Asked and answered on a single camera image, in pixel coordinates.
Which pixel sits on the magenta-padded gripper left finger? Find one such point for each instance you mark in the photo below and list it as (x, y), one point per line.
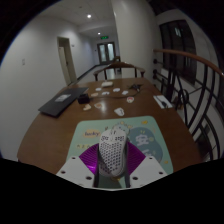
(75, 170)

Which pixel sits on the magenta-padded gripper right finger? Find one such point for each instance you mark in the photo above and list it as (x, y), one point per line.
(148, 170)

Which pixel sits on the white perforated computer mouse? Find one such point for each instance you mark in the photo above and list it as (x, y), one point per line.
(112, 153)

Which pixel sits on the green printed mouse pad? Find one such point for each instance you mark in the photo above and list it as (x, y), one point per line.
(148, 133)

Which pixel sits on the small pinkish sticker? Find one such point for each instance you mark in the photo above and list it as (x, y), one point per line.
(94, 94)
(87, 107)
(98, 105)
(130, 99)

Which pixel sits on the small white sticker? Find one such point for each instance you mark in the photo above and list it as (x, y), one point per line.
(119, 111)
(125, 92)
(98, 89)
(116, 90)
(105, 93)

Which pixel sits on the black closed laptop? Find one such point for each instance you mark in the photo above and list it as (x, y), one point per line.
(61, 101)

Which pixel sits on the white notepad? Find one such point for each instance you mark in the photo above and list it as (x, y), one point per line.
(160, 100)

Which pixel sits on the small black box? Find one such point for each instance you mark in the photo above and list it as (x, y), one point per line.
(83, 98)

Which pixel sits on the white flat card box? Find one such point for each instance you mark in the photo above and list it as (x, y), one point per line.
(107, 84)

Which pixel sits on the pale side door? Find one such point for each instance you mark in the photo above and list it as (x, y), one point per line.
(66, 61)

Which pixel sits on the wooden armchair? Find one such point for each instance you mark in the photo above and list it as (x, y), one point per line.
(119, 64)

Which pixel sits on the black railing with wooden handrail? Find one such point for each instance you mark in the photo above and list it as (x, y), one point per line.
(186, 56)

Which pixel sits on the glazed double door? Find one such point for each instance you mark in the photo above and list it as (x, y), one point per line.
(106, 53)

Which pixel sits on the dark window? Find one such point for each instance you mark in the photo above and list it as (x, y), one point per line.
(176, 46)

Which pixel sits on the green exit sign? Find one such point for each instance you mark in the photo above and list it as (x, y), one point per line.
(104, 37)

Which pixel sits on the round ceiling light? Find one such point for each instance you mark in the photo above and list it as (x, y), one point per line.
(99, 33)
(89, 15)

